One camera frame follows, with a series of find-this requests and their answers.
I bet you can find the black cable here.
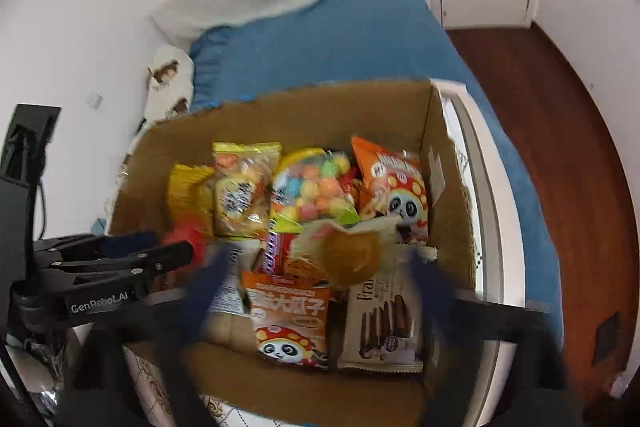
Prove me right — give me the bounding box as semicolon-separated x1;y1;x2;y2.
36;179;50;239

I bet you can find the yellow bread packet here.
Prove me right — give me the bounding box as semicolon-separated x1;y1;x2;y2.
212;141;284;239

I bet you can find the black rectangular floor object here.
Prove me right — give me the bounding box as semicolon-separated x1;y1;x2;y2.
592;313;621;366

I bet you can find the round brown pastry packet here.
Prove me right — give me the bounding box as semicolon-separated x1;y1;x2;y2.
300;214;403;290

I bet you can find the cream animal print pillow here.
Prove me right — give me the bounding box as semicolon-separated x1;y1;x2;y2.
142;44;196;134

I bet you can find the brown cardboard box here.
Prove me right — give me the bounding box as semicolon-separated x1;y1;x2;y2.
107;79;493;427

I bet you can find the orange panda snack bag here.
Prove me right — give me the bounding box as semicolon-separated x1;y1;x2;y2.
350;136;432;244

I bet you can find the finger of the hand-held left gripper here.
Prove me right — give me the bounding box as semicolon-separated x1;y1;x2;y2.
32;229;162;264
49;240;196;292

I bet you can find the white chocolate stick packet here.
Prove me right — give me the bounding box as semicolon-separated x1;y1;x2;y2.
336;247;436;374

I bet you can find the colourful candy ball bag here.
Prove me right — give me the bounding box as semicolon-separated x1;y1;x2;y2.
270;148;362;235

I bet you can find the blue blanket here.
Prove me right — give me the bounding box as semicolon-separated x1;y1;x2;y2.
187;0;562;308

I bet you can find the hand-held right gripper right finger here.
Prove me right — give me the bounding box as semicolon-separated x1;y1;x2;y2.
405;247;586;427

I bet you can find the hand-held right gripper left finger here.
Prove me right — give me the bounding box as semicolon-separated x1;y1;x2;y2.
75;247;241;427

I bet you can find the orange panda packet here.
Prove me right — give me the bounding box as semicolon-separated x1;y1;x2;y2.
241;271;333;370

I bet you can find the plain yellow snack packet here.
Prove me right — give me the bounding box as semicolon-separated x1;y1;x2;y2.
167;163;217;235

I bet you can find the red and orange snack packet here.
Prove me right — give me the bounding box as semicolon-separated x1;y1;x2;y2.
260;229;328;281

